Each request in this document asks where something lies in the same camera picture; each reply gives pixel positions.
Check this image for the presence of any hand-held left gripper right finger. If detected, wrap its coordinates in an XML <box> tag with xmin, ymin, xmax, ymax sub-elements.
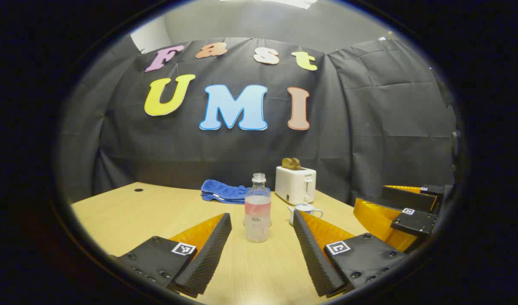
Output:
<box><xmin>293</xmin><ymin>210</ymin><xmax>408</xmax><ymax>297</ymax></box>

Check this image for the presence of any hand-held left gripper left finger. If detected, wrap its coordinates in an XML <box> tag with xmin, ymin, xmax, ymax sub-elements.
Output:
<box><xmin>111</xmin><ymin>213</ymin><xmax>233</xmax><ymax>297</ymax></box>

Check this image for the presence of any white teacup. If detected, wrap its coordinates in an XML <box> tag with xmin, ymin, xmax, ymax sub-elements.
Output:
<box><xmin>288</xmin><ymin>206</ymin><xmax>324</xmax><ymax>226</ymax></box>

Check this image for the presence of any clear plastic water bottle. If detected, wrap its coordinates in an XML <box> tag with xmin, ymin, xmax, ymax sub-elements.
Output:
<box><xmin>244</xmin><ymin>173</ymin><xmax>272</xmax><ymax>243</ymax></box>

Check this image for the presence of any blue towel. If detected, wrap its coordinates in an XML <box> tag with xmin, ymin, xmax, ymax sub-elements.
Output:
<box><xmin>201</xmin><ymin>179</ymin><xmax>271</xmax><ymax>204</ymax></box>

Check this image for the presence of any white toaster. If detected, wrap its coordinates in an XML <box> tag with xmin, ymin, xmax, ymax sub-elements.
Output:
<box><xmin>275</xmin><ymin>166</ymin><xmax>317</xmax><ymax>205</ymax></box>

